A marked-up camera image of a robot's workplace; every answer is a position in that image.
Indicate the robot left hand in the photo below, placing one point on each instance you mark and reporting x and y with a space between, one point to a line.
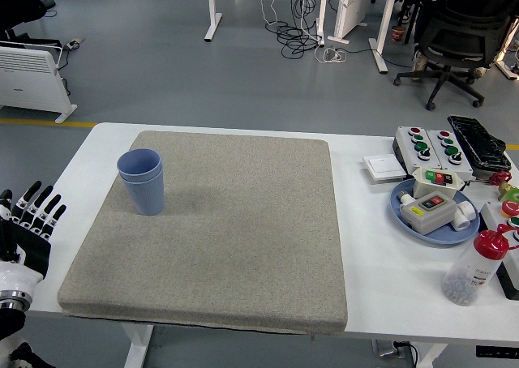
24 246

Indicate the blue ribbed plastic cup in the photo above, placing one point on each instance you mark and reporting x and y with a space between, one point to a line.
140 161
146 195

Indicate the red instant noodle cup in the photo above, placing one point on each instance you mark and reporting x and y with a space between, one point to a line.
398 34

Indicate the white table leg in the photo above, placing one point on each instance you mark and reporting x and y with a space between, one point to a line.
138 343
431 356

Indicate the white panel heater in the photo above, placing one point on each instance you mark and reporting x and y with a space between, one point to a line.
353 7
28 80

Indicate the grey power strip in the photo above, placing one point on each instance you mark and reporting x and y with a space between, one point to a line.
73 43

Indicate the grey-brown foam mat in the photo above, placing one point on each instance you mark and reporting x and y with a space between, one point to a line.
251 222

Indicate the white desk leg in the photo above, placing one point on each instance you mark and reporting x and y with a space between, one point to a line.
383 31
322 7
213 11

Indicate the white plug fitting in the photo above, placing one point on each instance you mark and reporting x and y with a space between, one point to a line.
404 198

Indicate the white four-button control box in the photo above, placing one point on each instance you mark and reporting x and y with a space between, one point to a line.
436 146
405 143

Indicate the blue round plate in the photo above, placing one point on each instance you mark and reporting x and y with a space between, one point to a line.
446 236

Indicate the white pipe fitting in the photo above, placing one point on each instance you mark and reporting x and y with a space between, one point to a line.
464 216

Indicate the clear bottle red cap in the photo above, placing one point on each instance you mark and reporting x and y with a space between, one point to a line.
470 270

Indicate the black plastic-wrapped tray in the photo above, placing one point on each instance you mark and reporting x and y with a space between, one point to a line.
478 141

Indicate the black table control panel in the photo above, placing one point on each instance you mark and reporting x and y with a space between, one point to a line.
496 351

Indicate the white wall switch panel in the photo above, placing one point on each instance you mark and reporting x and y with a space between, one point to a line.
383 167

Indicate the grey red-button switch box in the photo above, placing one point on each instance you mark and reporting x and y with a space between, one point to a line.
427 218

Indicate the white green-red switch box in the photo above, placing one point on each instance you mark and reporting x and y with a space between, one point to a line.
425 187

